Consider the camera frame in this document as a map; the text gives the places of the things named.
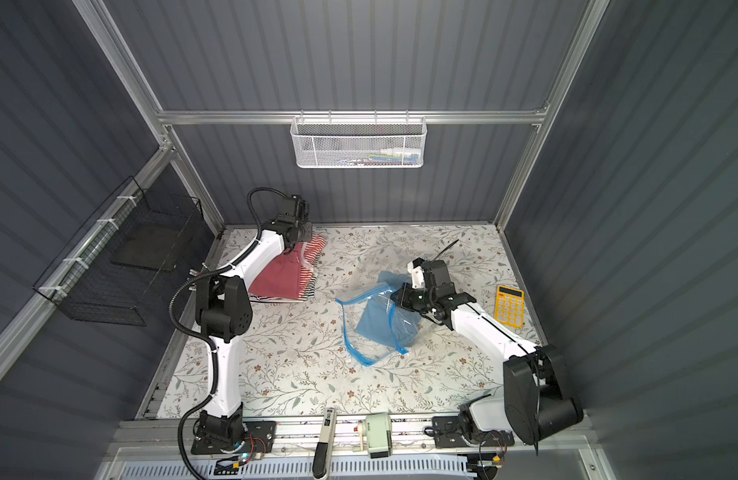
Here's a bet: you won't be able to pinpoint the clear vacuum bag blue zipper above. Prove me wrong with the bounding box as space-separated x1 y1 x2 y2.
335 243 439 366

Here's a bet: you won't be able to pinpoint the black white handheld tool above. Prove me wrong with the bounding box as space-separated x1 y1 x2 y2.
312 408 338 480

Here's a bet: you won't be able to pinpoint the pale green box device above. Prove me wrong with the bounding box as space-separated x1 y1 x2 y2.
356 412 392 459

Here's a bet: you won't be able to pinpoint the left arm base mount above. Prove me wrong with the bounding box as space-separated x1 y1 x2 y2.
190 412 277 456

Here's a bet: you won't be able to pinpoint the markers in white basket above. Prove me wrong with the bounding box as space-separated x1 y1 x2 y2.
336 147 423 167

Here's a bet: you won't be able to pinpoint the white wire mesh basket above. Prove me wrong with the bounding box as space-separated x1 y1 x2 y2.
290 118 428 169

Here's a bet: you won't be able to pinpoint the red white striped tank top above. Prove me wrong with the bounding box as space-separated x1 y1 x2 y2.
249 234 327 302

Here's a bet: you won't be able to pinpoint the black wire mesh basket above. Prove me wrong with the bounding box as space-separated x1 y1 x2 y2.
33 181 211 327

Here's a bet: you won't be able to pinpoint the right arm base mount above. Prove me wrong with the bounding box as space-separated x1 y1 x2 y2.
423 414 515 450

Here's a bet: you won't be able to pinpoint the maroon garment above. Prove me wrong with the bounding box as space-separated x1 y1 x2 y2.
249 253 302 300

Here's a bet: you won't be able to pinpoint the light blue garment in bag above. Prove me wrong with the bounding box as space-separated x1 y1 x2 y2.
350 271 421 364

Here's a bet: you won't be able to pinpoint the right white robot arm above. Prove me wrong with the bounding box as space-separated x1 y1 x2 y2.
392 258 584 448

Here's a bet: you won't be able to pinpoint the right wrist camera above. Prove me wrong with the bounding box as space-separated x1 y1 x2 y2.
407 258 427 290

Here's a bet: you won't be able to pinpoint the yellow calculator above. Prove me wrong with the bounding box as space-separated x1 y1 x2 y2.
494 285 526 328

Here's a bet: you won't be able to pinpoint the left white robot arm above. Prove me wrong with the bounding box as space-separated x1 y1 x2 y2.
168 187 310 450

